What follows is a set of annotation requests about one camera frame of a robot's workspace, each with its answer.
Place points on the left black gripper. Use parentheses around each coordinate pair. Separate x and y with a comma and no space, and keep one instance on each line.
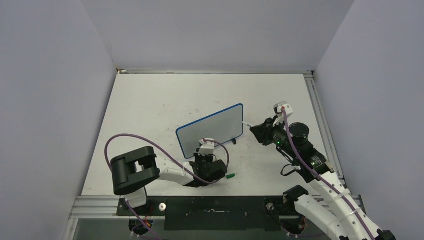
(210,157)

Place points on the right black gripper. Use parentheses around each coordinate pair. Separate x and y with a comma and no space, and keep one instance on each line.
(263,131)

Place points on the green capped marker pen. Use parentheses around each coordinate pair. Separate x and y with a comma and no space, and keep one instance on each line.
(247,124)

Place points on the green marker cap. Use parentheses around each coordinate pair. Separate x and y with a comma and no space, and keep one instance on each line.
(230,176)

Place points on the blue framed whiteboard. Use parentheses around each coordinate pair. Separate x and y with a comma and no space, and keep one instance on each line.
(222,126)

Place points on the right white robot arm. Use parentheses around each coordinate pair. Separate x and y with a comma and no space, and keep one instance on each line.
(345,220)

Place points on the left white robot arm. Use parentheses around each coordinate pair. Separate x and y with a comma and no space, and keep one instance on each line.
(134,170)

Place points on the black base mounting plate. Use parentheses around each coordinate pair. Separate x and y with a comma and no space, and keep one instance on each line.
(222,213)

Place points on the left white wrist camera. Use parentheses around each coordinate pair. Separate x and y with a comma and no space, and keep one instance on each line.
(207,146)

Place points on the aluminium frame rail right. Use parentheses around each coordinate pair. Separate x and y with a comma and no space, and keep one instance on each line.
(324,128)

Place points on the aluminium frame rail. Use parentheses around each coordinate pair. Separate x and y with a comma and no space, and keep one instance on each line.
(324,128)
(157,71)

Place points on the aluminium frame rail back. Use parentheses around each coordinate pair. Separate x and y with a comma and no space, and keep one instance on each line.
(157,71)

